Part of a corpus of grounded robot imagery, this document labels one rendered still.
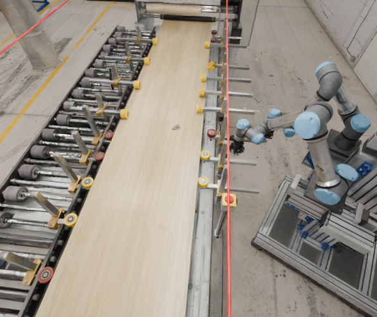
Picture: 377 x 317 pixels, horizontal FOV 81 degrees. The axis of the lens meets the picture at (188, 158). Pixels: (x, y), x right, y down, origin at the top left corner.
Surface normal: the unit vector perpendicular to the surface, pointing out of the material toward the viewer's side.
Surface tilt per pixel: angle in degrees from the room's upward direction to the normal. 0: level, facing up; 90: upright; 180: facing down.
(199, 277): 0
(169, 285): 0
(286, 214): 0
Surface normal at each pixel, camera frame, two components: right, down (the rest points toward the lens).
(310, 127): -0.80, 0.42
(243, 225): 0.01, -0.62
